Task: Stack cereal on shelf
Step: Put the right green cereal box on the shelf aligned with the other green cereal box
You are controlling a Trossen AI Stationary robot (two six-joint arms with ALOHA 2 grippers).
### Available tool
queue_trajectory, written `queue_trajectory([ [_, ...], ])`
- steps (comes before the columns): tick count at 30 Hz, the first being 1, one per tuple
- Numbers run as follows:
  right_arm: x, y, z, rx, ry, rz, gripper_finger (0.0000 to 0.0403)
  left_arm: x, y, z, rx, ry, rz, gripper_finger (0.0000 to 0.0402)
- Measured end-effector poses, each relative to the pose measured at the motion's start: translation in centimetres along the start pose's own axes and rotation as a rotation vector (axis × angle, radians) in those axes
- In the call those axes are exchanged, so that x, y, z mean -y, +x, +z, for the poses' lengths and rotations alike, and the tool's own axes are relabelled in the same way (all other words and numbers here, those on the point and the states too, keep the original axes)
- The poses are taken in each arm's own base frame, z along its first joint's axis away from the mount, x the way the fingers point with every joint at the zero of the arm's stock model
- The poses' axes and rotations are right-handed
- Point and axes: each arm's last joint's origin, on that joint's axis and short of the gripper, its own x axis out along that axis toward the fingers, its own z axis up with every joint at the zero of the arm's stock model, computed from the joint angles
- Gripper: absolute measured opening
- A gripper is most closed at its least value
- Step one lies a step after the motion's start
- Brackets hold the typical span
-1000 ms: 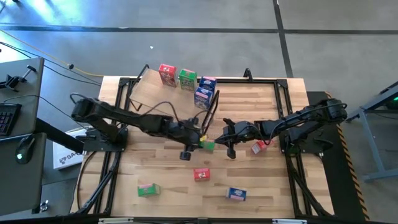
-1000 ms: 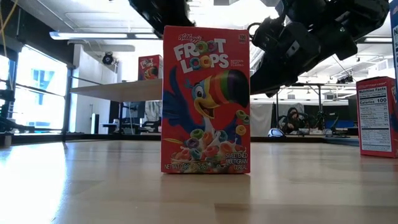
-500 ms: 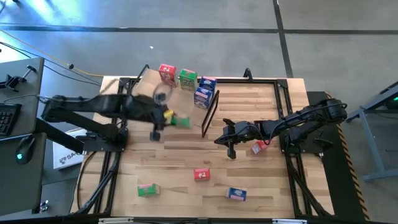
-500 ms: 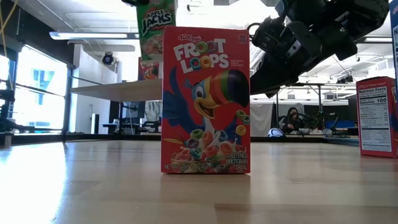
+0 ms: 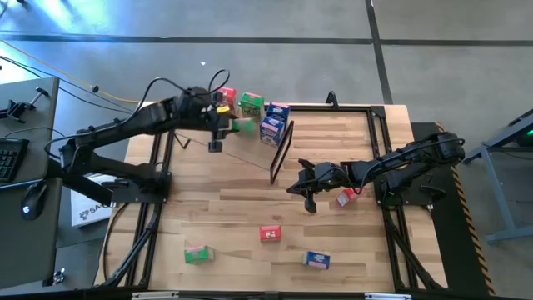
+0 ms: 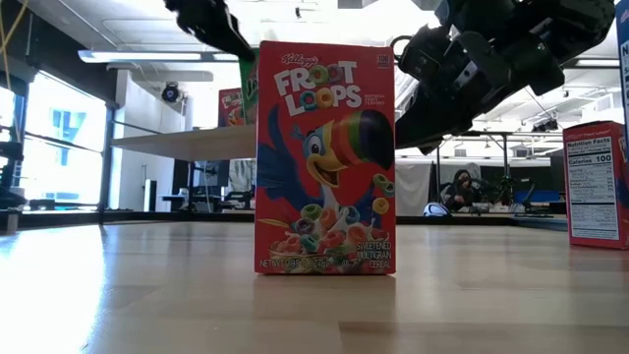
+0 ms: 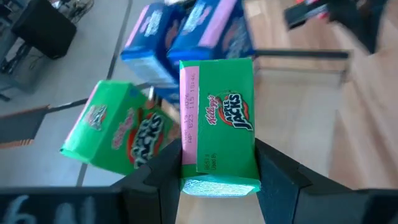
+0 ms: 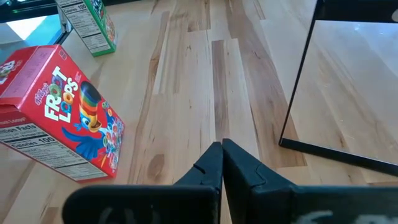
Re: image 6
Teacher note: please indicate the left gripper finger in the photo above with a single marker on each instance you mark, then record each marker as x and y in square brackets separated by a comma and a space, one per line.
[231, 39]

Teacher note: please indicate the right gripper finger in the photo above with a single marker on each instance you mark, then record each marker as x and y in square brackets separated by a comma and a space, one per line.
[422, 118]
[467, 113]

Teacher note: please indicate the green Apple Jacks cereal box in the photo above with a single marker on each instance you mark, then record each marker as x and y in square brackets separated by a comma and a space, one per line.
[249, 93]

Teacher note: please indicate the red Froot Loops cereal box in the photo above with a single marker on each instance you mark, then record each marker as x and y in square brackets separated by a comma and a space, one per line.
[592, 196]
[324, 147]
[230, 108]

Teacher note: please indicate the blue Frosted Flakes cereal box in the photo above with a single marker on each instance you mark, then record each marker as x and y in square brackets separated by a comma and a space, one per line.
[624, 59]

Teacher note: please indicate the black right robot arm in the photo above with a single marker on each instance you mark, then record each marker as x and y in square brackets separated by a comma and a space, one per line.
[565, 24]

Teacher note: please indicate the background metal table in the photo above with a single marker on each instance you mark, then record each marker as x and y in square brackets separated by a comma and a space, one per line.
[504, 162]

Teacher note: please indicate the long ceiling light bar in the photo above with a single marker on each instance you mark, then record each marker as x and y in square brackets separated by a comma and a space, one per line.
[147, 56]

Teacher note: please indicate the white drape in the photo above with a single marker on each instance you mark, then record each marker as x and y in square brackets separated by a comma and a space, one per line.
[413, 187]

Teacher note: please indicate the person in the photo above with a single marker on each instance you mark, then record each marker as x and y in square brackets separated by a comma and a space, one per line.
[462, 189]

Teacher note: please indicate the white and blue ball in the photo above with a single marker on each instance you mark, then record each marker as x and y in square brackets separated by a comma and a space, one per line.
[436, 210]

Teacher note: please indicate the black background stand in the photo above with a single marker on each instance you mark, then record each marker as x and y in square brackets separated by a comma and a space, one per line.
[526, 196]

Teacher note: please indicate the large bright window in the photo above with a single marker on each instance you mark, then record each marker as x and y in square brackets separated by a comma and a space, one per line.
[59, 162]

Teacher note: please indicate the dark equipment by window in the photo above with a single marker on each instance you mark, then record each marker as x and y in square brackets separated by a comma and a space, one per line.
[10, 192]

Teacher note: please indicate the black wall-mounted camera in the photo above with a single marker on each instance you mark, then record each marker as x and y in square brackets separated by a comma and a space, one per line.
[170, 92]

